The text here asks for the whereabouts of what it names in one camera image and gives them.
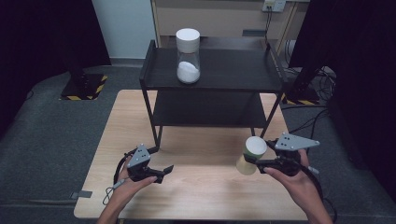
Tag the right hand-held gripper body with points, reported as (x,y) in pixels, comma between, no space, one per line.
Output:
(289,149)

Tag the clear jar with white powder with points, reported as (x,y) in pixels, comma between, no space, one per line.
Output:
(188,56)

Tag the person's left hand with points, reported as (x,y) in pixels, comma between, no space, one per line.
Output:
(130,188)

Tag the person's right hand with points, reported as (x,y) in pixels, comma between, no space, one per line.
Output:
(289,183)

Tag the black stand with striped base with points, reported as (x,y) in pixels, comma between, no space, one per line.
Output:
(84,85)
(300,93)

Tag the black metal two-shelf rack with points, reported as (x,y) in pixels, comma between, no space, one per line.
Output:
(224,70)

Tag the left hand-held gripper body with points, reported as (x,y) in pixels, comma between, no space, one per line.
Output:
(139,161)

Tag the beige wooden cabinet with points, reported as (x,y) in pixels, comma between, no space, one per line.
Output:
(224,18)

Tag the grey tape strip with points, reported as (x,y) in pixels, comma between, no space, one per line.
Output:
(81,194)

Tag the black curtain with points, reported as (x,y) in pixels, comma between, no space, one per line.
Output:
(37,46)
(364,77)

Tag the white wall socket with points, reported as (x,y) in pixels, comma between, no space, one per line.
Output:
(274,5)

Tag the green label jar white lid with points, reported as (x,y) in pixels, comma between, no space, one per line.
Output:
(253,151)

